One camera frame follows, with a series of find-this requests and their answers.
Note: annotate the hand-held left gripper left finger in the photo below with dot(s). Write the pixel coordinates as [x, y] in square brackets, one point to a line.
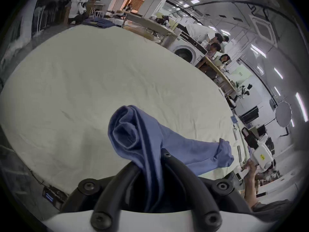
[115, 187]

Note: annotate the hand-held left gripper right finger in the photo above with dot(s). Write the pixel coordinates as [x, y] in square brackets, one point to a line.
[188, 177]

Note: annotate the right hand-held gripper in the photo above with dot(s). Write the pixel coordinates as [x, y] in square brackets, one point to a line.
[262, 156]

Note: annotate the blue shirt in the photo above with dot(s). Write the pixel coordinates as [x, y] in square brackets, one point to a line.
[142, 139]

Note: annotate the person's right forearm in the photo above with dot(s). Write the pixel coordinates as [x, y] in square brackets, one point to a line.
[250, 190]

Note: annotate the person's right hand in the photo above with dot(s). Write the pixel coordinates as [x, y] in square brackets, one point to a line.
[249, 169]

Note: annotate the white remote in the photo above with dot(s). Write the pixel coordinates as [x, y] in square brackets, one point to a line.
[235, 132]

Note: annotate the round reflector on stand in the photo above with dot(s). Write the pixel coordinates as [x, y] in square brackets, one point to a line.
[284, 112]

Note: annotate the black box with blue light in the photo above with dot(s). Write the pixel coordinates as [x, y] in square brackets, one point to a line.
[52, 197]

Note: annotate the long wooden table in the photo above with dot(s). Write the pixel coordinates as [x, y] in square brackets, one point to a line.
[221, 75]

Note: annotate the bed with pale sheet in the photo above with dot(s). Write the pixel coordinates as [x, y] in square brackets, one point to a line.
[96, 93]

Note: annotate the group of people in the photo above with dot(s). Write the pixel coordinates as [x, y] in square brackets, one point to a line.
[214, 45]

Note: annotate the white washing machine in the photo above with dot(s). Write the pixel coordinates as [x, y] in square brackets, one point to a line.
[187, 49]

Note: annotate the pale long table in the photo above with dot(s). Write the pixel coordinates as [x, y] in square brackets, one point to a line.
[152, 25]

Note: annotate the dark blue garment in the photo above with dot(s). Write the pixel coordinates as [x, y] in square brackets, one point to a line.
[99, 22]

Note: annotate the white humanoid robot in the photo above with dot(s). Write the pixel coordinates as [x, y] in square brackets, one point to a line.
[80, 3]

